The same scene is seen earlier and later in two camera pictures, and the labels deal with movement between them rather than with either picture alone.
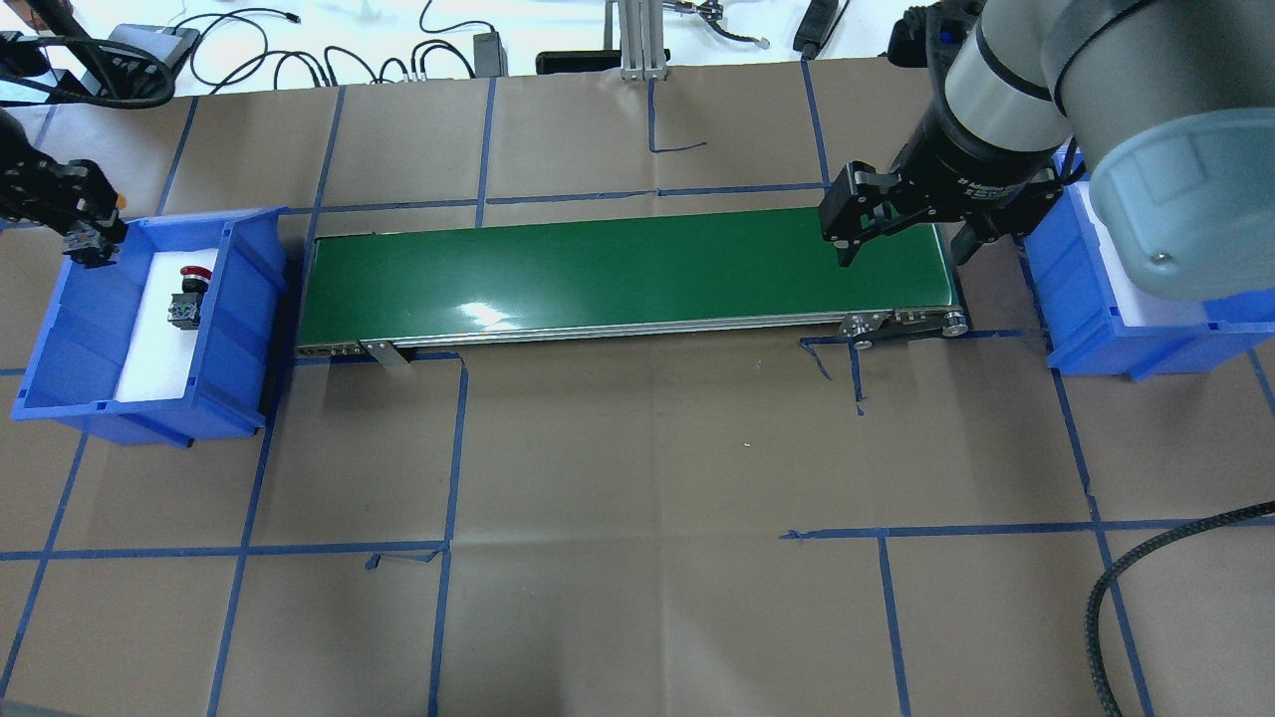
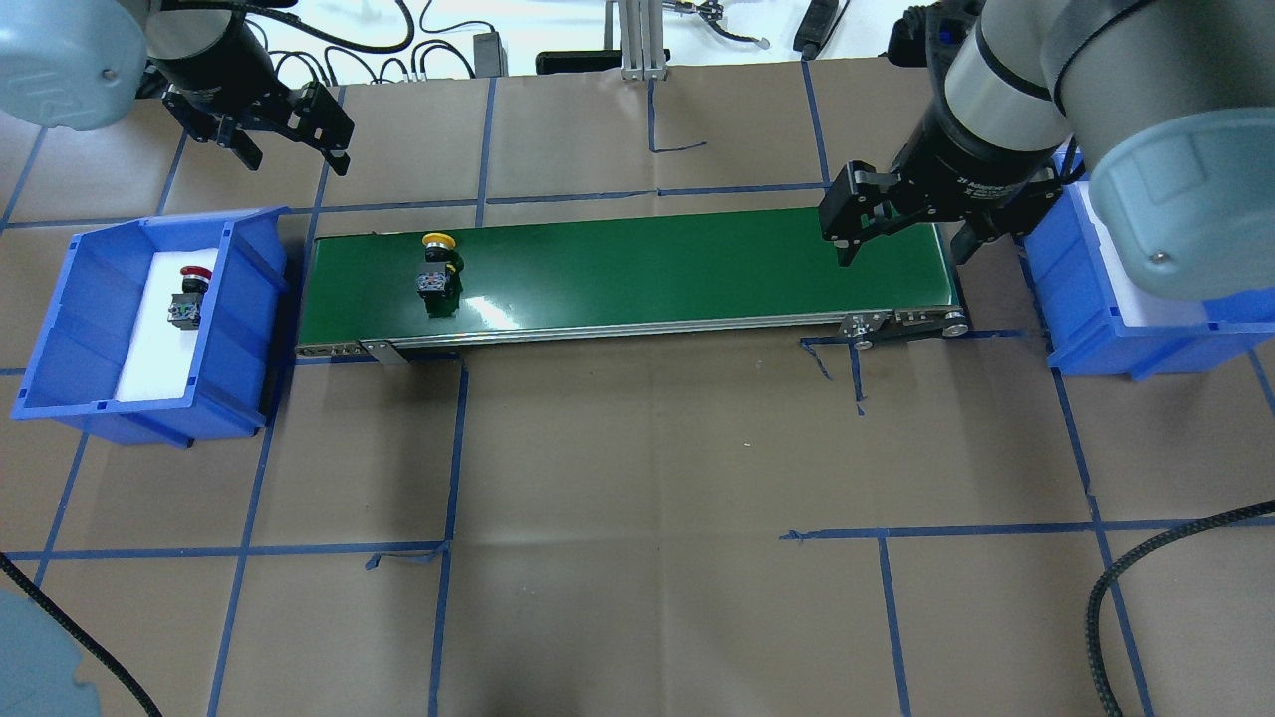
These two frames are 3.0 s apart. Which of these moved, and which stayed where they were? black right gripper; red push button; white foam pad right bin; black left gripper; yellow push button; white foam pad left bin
Moved: yellow push button; black left gripper
Stayed: white foam pad right bin; white foam pad left bin; black right gripper; red push button
